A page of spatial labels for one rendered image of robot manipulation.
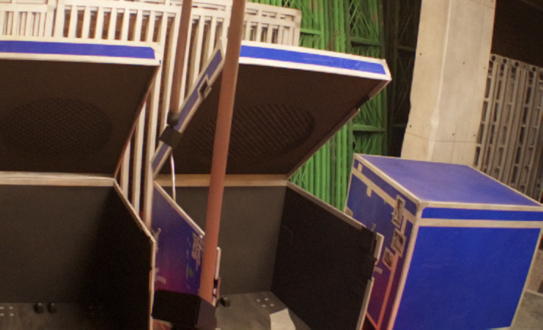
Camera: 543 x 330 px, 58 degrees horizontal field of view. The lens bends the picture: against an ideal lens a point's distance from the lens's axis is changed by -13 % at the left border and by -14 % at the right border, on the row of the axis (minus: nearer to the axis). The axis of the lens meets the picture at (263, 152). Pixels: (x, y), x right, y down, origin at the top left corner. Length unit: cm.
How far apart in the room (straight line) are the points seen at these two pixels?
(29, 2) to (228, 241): 209
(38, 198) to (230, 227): 122
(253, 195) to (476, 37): 241
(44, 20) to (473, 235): 309
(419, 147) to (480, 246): 143
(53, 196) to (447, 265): 231
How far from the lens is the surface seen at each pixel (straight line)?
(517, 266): 368
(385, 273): 344
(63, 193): 308
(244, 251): 355
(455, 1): 451
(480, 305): 364
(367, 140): 597
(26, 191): 307
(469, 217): 328
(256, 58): 234
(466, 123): 480
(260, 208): 348
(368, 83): 277
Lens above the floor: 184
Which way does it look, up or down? 12 degrees down
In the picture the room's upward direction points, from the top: 8 degrees clockwise
